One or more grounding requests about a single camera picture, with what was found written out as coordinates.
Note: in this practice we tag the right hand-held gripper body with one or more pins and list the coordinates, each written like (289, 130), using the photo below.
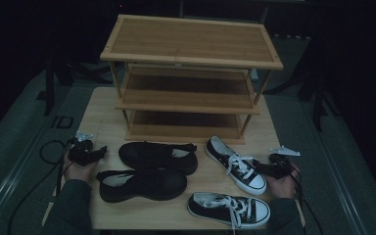
(280, 166)

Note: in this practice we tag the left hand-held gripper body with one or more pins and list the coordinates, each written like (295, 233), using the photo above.
(81, 153)

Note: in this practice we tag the black and white sneaker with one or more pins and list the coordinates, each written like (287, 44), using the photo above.
(241, 173)
(222, 210)

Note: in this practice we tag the black shoe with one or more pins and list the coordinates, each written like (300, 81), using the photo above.
(153, 184)
(150, 156)

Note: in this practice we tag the wooden shoe rack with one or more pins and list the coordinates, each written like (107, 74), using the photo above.
(189, 40)

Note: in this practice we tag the person's left hand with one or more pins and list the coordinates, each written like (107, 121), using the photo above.
(78, 173)

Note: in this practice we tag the person's right hand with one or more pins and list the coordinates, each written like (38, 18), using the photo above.
(284, 187)

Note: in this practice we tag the black metal stand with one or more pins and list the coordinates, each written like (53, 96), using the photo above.
(318, 104)
(49, 94)

